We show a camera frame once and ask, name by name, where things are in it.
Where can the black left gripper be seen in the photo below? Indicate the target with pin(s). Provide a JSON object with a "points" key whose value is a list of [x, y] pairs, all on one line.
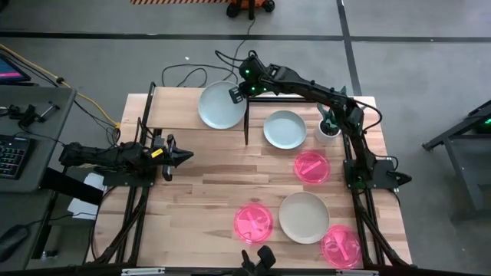
{"points": [[169, 161]]}

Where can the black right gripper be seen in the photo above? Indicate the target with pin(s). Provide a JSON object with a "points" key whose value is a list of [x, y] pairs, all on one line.
{"points": [[253, 74]]}

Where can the large light blue plate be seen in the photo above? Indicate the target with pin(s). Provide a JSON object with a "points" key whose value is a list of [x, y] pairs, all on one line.
{"points": [[218, 107]]}

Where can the small light blue plate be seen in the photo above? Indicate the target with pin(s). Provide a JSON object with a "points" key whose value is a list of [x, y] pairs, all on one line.
{"points": [[284, 129]]}

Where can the pink transparent plastic plate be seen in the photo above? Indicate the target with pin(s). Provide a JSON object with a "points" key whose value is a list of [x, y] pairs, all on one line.
{"points": [[312, 167], [253, 223], [342, 247]]}

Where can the beige plate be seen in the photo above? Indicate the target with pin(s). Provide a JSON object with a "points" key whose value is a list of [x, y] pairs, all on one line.
{"points": [[304, 217]]}

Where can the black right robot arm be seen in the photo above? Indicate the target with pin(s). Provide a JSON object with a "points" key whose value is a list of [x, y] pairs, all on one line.
{"points": [[307, 82]]}

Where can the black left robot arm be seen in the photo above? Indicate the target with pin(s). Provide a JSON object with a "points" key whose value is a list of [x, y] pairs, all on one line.
{"points": [[99, 155]]}

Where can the wooden shelf with black legs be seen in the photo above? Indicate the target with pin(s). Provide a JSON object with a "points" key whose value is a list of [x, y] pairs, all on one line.
{"points": [[172, 107]]}

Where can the orange black wheeled cart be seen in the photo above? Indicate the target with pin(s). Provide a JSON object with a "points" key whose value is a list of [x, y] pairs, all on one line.
{"points": [[249, 5]]}

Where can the white plant pot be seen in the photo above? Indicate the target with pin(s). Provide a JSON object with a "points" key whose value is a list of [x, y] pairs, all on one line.
{"points": [[323, 137]]}

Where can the white paper sheet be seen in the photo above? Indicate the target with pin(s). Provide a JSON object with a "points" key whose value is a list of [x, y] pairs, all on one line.
{"points": [[86, 199]]}

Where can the grey side desk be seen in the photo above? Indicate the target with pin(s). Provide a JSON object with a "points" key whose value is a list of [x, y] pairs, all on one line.
{"points": [[46, 153]]}

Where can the black backlit keyboard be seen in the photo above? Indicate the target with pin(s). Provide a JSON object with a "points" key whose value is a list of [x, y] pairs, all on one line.
{"points": [[13, 156]]}

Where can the black computer mouse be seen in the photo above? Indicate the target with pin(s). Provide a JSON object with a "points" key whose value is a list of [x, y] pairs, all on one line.
{"points": [[11, 242]]}

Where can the black metal stand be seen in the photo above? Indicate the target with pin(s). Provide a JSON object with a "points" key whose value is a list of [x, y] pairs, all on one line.
{"points": [[460, 153]]}

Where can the silver metal bracket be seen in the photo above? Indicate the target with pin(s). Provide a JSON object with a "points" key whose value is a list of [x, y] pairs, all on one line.
{"points": [[142, 271], [356, 273]]}

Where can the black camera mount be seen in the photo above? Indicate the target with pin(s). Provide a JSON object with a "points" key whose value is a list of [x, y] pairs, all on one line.
{"points": [[262, 258]]}

